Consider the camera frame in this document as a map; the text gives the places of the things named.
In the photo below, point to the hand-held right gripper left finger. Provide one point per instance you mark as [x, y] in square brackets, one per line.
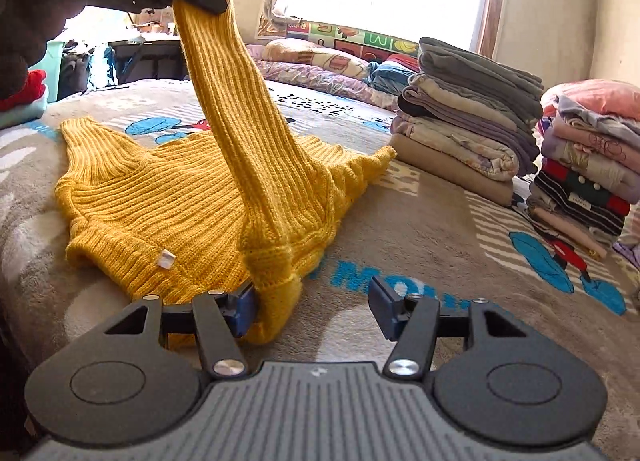
[245, 313]

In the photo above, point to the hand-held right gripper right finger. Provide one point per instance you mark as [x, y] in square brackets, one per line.
[385, 308]

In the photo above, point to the yellow knit sweater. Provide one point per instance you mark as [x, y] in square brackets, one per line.
[165, 201]

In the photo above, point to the person's left forearm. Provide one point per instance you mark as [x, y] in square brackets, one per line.
[35, 1]

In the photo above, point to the stack of folded grey clothes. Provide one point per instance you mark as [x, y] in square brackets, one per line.
[465, 116]

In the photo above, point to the stack of folded colourful clothes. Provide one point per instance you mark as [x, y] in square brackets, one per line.
[580, 181]

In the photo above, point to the clutter of small desk things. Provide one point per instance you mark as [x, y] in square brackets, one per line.
[152, 26]

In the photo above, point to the cartoon printed blanket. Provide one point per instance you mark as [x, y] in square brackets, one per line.
[425, 241]

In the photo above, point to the black desk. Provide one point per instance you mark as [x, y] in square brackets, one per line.
[150, 58]

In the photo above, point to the blue bag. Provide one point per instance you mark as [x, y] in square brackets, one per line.
[112, 66]

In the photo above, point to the floral pillow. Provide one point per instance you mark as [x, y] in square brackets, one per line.
[320, 58]

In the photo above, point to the purple quilt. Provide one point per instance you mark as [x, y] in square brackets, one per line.
[310, 76]

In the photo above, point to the grey bag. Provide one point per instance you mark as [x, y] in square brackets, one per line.
[80, 68]

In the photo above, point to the teal storage bin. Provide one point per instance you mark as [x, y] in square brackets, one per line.
[55, 66]

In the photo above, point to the colourful alphabet foam mat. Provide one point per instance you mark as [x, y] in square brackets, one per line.
[360, 43]

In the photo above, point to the red cloth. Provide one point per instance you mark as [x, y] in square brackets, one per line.
[30, 88]

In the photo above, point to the blue folded blanket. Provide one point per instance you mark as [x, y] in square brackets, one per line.
[390, 77]

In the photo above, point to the light teal box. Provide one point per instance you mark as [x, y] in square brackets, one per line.
[25, 116]

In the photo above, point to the red folded blanket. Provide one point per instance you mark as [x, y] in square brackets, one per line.
[402, 63]

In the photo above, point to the lavender cloth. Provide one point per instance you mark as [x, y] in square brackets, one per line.
[630, 253]

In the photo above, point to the pink folded quilt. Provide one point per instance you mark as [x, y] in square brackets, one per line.
[610, 93]

